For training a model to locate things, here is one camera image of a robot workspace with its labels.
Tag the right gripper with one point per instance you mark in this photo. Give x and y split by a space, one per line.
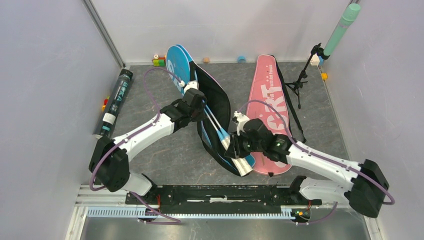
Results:
235 150

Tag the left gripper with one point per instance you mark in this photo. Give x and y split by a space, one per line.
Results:
200 117

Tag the blue racket cover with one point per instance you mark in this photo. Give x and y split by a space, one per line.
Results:
208 105

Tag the pink racket cover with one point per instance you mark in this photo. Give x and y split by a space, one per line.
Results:
270 105

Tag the black shuttlecock tube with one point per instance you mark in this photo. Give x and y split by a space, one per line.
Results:
113 105

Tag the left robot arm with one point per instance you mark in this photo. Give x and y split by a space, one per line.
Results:
110 161

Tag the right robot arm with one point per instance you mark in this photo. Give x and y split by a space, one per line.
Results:
362 186

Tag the toy blocks at back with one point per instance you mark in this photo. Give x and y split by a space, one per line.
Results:
159 61

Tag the toy blocks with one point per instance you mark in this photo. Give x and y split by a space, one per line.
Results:
105 102
159 61

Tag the black mini tripod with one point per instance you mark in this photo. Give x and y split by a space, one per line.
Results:
295 86

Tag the toy blocks at left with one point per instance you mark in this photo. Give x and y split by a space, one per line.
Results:
105 102

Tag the small orange block right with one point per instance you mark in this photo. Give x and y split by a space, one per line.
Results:
324 76

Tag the green foam tube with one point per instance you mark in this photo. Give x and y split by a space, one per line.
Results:
347 18

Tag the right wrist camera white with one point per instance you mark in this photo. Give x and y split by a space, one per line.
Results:
240 119

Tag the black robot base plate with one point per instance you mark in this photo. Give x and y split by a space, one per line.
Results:
225 199

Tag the white slotted cable duct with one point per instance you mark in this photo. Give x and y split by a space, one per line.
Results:
142 212

